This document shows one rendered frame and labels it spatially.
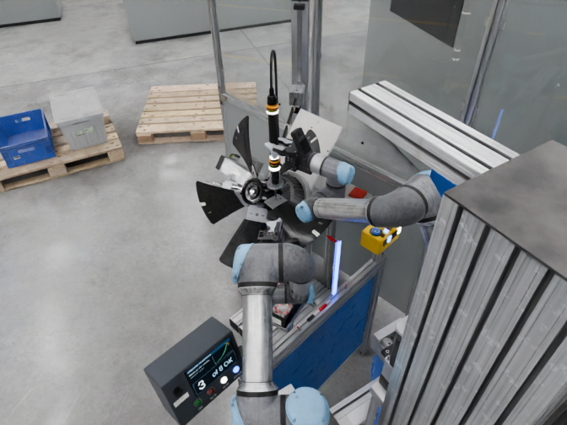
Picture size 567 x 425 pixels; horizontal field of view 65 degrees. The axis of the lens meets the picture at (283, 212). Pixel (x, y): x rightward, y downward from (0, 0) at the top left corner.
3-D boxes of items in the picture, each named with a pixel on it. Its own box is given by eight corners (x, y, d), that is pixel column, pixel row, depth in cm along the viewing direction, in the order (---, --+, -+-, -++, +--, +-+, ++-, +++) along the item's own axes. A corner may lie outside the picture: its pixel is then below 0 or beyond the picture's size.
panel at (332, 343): (361, 341, 259) (375, 267, 215) (363, 343, 259) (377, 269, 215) (258, 449, 217) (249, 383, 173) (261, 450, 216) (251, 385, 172)
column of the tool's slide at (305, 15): (294, 258, 326) (293, -3, 205) (305, 260, 325) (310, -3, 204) (293, 264, 321) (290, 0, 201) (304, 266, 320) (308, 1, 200)
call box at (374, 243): (380, 228, 208) (383, 212, 201) (398, 239, 203) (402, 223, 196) (359, 246, 200) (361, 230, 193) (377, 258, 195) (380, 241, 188)
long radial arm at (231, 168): (278, 185, 218) (263, 180, 209) (271, 198, 220) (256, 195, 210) (239, 161, 234) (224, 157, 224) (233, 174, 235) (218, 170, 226)
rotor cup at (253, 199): (251, 202, 207) (233, 198, 196) (264, 174, 204) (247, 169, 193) (272, 217, 199) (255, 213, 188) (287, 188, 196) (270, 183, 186)
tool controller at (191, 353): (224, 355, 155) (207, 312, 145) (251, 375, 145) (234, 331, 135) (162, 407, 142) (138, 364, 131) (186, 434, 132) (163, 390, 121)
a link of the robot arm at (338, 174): (344, 191, 158) (346, 173, 153) (318, 181, 163) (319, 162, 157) (354, 180, 163) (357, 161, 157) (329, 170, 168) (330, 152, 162)
